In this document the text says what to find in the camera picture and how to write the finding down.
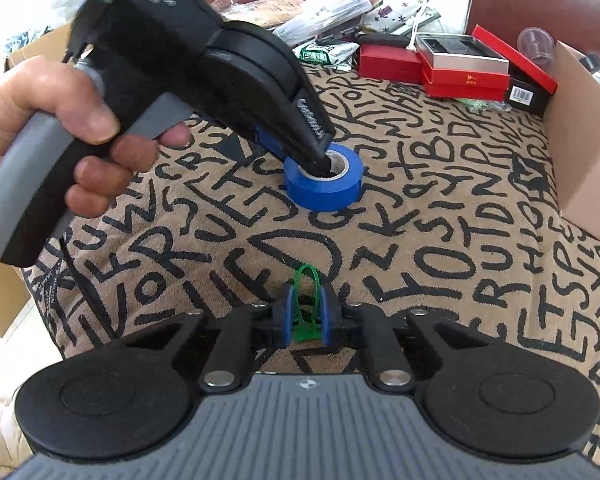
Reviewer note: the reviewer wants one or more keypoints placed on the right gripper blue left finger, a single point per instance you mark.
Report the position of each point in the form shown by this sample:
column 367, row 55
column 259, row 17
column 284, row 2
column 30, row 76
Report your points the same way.
column 239, row 336

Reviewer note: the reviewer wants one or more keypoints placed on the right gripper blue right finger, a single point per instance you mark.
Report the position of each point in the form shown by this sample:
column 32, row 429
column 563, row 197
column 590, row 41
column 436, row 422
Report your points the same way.
column 366, row 329

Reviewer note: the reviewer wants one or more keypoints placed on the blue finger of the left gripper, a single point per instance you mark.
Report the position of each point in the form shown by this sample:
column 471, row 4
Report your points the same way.
column 270, row 143

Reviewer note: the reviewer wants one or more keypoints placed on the blue tape roll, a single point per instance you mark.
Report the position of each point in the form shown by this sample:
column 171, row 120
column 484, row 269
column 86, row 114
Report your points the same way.
column 333, row 193

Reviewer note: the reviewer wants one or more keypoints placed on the packaged flatbread snack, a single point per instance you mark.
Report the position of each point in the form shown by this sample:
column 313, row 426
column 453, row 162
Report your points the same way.
column 266, row 14

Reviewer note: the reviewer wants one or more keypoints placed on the red tray box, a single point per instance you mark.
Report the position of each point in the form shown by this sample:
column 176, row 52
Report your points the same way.
column 461, row 67

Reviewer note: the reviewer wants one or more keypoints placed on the person left hand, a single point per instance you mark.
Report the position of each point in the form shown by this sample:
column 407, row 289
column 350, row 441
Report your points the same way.
column 70, row 95

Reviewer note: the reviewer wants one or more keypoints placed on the green white packet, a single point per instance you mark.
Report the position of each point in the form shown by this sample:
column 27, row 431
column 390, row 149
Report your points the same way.
column 337, row 56

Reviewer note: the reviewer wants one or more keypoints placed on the small red box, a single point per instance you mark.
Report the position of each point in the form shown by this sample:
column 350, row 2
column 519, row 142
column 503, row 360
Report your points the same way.
column 389, row 63

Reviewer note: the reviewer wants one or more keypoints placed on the patterned white pouch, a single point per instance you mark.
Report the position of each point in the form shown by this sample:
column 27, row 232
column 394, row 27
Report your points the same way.
column 399, row 17

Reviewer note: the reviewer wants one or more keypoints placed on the letter pattern table mat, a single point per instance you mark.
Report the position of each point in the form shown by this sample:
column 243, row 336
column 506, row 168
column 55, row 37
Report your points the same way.
column 458, row 214

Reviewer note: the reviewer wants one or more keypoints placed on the green item in plastic bag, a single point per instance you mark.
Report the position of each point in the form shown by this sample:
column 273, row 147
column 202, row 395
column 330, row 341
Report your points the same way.
column 483, row 105

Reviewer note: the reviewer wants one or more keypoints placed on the red lid black box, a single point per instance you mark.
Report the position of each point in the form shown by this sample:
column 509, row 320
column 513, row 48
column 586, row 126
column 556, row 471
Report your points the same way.
column 530, row 87

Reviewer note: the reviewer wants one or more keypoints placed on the clear plastic cup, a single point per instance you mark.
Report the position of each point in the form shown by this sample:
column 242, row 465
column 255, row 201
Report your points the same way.
column 537, row 45

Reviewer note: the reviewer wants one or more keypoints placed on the large cardboard box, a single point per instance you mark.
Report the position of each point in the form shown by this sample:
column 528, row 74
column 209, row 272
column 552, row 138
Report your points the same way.
column 572, row 125

